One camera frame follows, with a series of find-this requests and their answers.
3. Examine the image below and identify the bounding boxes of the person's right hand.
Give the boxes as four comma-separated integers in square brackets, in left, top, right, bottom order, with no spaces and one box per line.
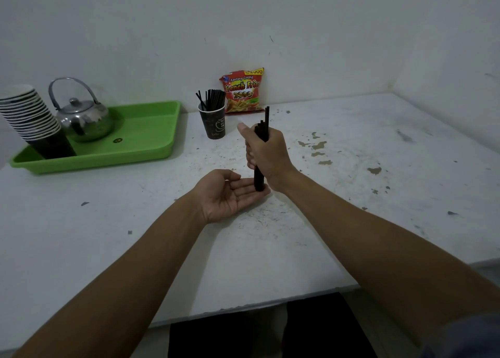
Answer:
[237,122,298,193]

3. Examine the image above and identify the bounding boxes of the person's left hand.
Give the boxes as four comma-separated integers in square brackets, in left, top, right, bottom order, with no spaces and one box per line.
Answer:
[190,169,271,225]

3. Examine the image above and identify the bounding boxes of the bundle of black straws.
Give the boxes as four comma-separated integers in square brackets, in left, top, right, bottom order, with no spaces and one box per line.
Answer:
[253,106,270,192]

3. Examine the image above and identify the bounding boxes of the person's right forearm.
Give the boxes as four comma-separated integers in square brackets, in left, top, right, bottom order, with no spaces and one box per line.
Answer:
[273,167,500,350]

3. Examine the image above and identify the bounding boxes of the person's left forearm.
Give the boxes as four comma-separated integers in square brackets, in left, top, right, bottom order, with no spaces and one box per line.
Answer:
[12,192,208,358]

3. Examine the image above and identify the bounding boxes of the black paper cup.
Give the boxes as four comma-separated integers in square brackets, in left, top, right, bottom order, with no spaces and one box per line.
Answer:
[198,103,226,140]

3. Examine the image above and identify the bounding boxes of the red snack packet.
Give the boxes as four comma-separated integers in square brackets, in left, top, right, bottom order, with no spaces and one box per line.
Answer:
[219,68,265,114]

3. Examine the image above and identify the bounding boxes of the bunch of black straws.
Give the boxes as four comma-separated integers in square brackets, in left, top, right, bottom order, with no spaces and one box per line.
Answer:
[195,89,226,112]

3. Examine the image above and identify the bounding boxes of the green plastic tray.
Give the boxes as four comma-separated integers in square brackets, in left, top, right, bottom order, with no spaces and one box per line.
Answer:
[10,100,183,175]

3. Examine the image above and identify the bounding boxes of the steel kettle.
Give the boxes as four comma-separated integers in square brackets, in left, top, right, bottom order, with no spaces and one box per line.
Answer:
[48,77,115,143]

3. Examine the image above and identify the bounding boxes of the person's black trousers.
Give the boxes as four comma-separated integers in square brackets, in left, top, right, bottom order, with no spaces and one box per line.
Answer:
[168,291,378,358]

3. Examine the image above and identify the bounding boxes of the stack of paper cups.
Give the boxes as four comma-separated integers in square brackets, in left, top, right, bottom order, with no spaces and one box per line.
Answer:
[0,84,77,160]

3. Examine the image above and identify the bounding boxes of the grey sleeve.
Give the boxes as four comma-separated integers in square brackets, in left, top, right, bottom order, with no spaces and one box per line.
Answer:
[420,311,500,358]

